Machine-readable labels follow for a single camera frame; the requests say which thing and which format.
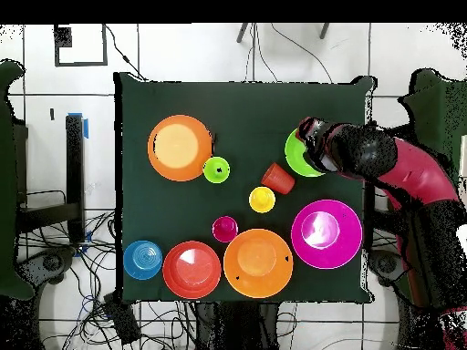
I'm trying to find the dark green tablecloth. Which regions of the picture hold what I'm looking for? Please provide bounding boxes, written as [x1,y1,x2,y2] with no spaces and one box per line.
[113,71,377,305]

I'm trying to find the red plastic bowl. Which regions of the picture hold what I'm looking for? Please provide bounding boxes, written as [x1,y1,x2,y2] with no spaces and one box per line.
[161,240,223,301]

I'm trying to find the crimson plastic cup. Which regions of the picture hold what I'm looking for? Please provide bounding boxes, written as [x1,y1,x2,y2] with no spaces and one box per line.
[212,215,240,244]

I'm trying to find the black power strip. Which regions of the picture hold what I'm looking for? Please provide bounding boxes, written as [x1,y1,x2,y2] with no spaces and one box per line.
[103,293,141,345]

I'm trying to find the white boxes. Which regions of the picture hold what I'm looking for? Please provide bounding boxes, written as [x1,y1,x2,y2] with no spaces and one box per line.
[458,134,467,198]

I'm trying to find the green cloth covered table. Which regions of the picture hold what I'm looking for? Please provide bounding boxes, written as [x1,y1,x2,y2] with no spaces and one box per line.
[0,59,36,300]

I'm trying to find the pink plastic bowl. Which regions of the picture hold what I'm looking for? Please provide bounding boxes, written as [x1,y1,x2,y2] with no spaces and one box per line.
[290,199,364,271]

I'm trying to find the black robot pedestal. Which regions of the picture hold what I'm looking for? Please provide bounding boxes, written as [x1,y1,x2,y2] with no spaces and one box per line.
[194,302,280,350]

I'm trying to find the blue plastic bowl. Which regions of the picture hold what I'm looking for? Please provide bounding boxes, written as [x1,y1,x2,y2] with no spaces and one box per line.
[122,239,164,281]

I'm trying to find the red plastic cup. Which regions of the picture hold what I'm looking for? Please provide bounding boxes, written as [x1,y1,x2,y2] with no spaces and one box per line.
[260,162,296,197]

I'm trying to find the green plastic bowl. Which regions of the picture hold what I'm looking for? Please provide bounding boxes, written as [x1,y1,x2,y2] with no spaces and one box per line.
[284,128,326,179]

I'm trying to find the green table with white boxes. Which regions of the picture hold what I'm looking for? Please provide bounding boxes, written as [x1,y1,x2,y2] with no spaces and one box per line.
[399,68,467,183]

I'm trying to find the black bench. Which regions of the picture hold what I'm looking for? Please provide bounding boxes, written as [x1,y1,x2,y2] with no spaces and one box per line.
[16,114,86,243]

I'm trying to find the black square floor frame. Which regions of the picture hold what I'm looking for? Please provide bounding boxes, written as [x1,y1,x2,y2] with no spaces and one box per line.
[53,24,109,67]

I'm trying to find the tangled floor cable bundle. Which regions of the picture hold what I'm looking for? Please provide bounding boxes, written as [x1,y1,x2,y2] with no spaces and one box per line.
[17,209,198,350]

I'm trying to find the orange plastic bowl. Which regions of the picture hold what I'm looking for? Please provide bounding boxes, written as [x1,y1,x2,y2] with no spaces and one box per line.
[223,228,295,299]
[147,114,213,182]

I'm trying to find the yellow plastic cup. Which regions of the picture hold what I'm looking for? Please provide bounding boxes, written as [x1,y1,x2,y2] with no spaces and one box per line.
[248,186,277,214]

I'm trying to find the green plastic cup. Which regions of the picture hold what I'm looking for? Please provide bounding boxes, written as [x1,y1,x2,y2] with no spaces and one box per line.
[202,155,231,184]

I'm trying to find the black floor cable with plug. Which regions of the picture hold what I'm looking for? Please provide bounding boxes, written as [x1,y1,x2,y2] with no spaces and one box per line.
[104,24,147,82]

